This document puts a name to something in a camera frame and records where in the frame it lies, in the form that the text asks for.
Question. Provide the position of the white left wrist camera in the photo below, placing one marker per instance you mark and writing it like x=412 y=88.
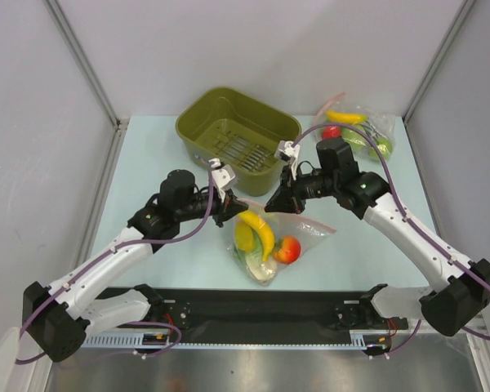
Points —
x=223 y=177

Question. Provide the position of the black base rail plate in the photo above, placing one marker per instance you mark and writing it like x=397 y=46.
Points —
x=265 y=317

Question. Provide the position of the fake napa cabbage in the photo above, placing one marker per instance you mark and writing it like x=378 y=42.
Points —
x=251 y=263

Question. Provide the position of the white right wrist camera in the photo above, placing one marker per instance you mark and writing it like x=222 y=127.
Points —
x=288 y=152

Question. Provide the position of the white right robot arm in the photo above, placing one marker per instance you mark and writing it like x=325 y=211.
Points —
x=457 y=289

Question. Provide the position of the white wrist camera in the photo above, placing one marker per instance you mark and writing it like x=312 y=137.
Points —
x=223 y=177
x=288 y=152

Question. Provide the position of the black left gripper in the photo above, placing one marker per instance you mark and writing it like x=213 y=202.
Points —
x=226 y=210

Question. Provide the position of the red fake tomato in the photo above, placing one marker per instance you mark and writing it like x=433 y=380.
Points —
x=331 y=132
x=287 y=250

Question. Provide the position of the large green fake apple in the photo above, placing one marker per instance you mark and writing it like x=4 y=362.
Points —
x=355 y=138

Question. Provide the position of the clear zip top bag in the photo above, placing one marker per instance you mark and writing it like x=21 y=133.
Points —
x=310 y=233

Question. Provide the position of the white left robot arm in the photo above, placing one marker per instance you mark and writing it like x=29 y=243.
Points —
x=59 y=317

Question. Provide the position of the clear zip bag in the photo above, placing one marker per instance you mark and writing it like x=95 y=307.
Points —
x=378 y=124
x=310 y=233

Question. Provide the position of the aluminium frame post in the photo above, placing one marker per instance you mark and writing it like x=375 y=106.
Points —
x=441 y=54
x=72 y=41

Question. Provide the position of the yellow fake banana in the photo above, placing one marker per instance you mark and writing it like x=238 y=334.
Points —
x=262 y=229
x=347 y=118

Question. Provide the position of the left aluminium frame post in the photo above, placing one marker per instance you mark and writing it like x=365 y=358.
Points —
x=72 y=41

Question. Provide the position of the olive green plastic bin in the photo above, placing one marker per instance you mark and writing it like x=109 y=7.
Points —
x=239 y=130

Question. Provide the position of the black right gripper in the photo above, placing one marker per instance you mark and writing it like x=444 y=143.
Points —
x=292 y=191

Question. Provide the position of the small green fake apple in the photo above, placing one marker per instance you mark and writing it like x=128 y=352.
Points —
x=384 y=146

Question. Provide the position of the right aluminium frame post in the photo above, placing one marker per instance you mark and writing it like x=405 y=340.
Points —
x=441 y=54

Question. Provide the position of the far clear zip bag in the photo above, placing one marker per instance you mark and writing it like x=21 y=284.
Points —
x=378 y=124

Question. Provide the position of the yellow fake lemon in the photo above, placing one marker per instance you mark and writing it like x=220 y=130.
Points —
x=243 y=237

